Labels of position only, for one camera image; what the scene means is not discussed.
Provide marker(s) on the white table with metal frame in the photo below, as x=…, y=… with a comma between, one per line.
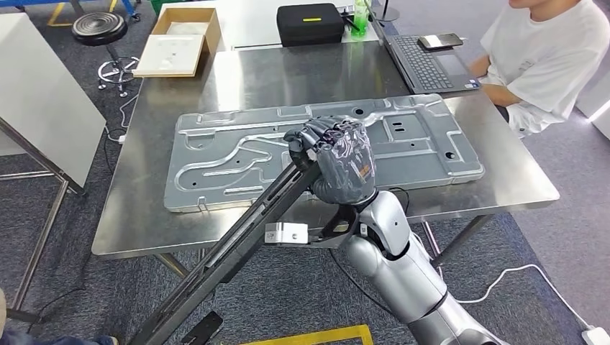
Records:
x=43, y=95

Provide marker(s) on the white power adapter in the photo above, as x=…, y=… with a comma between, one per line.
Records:
x=598, y=337

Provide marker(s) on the stainless steel workbench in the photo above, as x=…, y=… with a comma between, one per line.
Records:
x=143, y=214

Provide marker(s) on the long black plastic part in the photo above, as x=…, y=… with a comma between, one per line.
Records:
x=228, y=252

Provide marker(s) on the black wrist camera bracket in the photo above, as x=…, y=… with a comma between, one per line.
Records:
x=319, y=242

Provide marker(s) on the black chrome stool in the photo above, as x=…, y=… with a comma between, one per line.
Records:
x=97, y=26

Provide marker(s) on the black smartphone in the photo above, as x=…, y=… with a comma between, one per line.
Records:
x=441, y=41

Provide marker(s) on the green plastic crate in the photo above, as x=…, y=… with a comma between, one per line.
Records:
x=167, y=5

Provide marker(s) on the dark grey laptop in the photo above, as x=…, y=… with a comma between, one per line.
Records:
x=429, y=66

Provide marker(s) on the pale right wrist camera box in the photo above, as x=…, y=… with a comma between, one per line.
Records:
x=286, y=233

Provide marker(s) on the open cardboard box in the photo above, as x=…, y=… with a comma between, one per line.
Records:
x=212, y=33

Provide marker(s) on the black case with yellow label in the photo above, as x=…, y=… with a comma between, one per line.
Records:
x=310, y=31

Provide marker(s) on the stamped grey sheet metal panel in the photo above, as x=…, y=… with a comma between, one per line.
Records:
x=419, y=152

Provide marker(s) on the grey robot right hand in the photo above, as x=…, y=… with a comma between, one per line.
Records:
x=350, y=166

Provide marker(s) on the green plastic bottle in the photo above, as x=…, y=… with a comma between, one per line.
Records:
x=360, y=19

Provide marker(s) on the grey stand with round base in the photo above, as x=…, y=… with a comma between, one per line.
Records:
x=388, y=14

